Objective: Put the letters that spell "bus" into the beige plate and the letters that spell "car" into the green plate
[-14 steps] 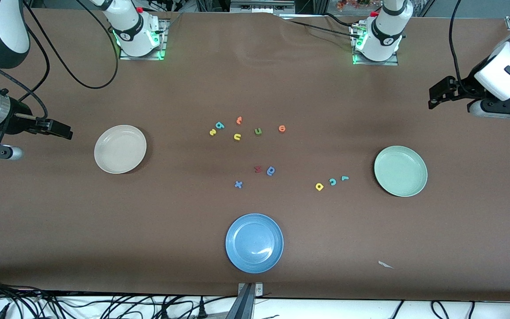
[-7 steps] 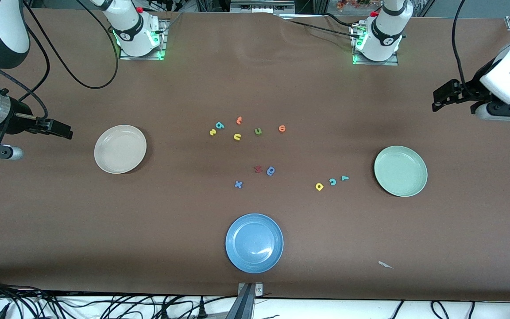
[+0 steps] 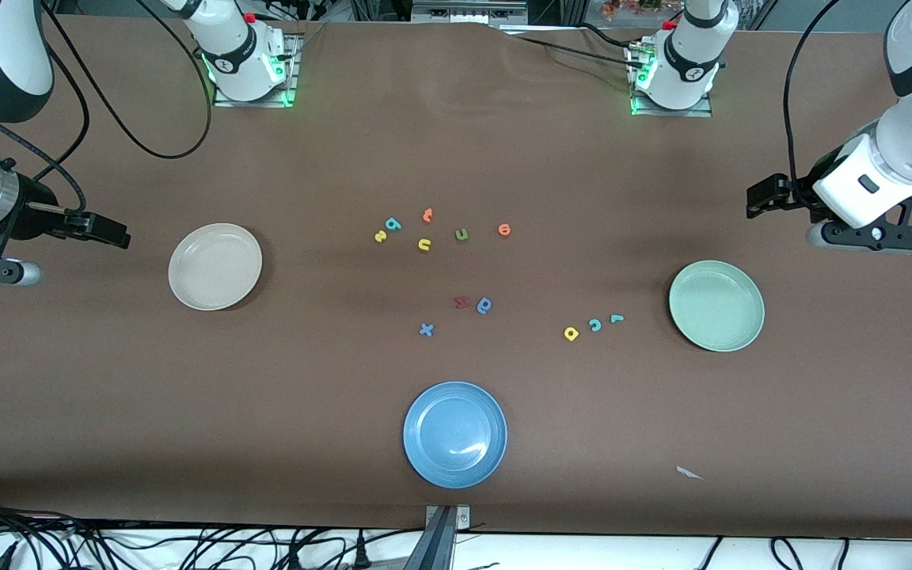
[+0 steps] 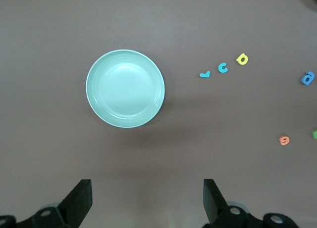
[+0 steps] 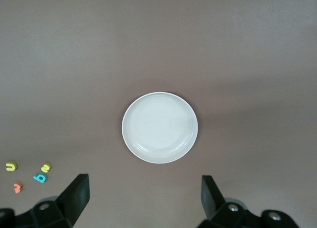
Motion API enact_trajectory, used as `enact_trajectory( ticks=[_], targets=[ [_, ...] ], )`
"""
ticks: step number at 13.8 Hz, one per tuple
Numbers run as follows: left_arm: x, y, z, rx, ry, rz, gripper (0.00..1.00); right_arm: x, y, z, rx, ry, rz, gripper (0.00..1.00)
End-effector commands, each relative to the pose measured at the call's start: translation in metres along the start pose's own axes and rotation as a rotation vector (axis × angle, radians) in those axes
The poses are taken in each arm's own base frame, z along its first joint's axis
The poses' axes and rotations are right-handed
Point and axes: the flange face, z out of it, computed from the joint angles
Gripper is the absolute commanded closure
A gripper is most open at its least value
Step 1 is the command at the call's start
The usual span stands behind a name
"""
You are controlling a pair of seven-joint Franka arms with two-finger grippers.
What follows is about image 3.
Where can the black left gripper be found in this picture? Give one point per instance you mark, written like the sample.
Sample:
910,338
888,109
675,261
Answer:
796,195

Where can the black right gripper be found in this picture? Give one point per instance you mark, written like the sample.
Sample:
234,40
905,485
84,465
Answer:
35,215

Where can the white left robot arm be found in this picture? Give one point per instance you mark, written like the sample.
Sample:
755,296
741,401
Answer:
689,71

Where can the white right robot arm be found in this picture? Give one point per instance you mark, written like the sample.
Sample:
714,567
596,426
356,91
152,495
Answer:
234,47

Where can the green round plate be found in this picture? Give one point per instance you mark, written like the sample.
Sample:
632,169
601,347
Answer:
716,305

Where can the beige round plate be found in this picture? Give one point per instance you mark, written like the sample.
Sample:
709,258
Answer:
214,267

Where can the brown table cover sheet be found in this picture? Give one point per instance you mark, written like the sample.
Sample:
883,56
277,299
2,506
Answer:
108,396

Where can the orange artificial flowers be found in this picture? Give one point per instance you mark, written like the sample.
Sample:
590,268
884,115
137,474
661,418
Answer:
622,8

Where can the white paper scrap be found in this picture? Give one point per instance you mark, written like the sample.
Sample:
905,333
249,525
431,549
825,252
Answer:
689,473

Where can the blue foam letter a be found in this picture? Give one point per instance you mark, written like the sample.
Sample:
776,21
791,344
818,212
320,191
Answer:
484,305

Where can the blue round plate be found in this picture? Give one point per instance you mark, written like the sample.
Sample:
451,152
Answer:
454,435

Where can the aluminium frame beam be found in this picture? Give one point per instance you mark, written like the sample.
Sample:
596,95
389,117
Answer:
468,12

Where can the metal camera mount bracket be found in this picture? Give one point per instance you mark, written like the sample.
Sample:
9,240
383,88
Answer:
444,518

